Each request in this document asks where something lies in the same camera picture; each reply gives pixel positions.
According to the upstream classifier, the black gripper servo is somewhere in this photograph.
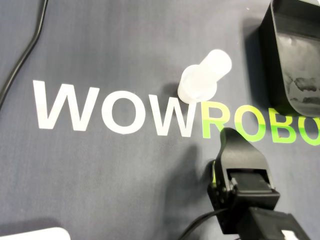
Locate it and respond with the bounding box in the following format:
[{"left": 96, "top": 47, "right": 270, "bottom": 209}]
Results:
[{"left": 207, "top": 127, "right": 281, "bottom": 230}]

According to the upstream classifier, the white plastic cylinder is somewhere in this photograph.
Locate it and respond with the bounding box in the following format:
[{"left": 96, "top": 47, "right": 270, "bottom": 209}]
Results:
[{"left": 197, "top": 49, "right": 233, "bottom": 83}]

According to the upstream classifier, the translucent white plastic cup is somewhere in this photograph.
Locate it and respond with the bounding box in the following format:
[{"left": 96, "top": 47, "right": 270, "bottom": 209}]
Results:
[{"left": 176, "top": 64, "right": 218, "bottom": 104}]

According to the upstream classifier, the dark grey WOWROBO printed mat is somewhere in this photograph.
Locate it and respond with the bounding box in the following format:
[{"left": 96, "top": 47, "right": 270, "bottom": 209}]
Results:
[{"left": 0, "top": 0, "right": 320, "bottom": 240}]

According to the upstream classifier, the black 3D-printed tray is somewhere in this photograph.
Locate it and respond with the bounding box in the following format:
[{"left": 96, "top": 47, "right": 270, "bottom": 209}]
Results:
[{"left": 257, "top": 0, "right": 320, "bottom": 118}]

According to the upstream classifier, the white desk lamp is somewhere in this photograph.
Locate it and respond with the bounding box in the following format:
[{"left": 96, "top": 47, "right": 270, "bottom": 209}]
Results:
[{"left": 0, "top": 226, "right": 71, "bottom": 240}]

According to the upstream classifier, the black robot servo cable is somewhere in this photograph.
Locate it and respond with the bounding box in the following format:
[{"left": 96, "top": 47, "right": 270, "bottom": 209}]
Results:
[{"left": 177, "top": 209, "right": 221, "bottom": 240}]

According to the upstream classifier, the thick black power cable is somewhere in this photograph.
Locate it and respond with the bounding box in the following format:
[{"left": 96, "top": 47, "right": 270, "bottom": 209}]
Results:
[{"left": 0, "top": 0, "right": 49, "bottom": 107}]

